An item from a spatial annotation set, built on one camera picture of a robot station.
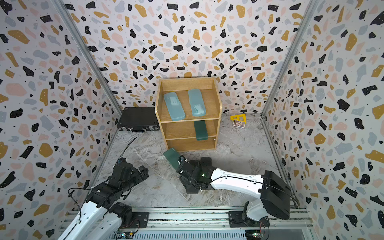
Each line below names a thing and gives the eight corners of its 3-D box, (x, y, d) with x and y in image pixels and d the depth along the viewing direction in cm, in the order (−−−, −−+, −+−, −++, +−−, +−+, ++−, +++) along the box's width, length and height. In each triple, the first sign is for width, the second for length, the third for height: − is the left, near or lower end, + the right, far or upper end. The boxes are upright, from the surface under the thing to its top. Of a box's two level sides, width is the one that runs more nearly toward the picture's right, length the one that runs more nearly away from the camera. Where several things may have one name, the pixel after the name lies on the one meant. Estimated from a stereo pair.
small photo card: (232, 126, 118) (232, 124, 115) (233, 122, 120) (233, 119, 118) (243, 128, 116) (244, 126, 114) (244, 124, 119) (245, 122, 117)
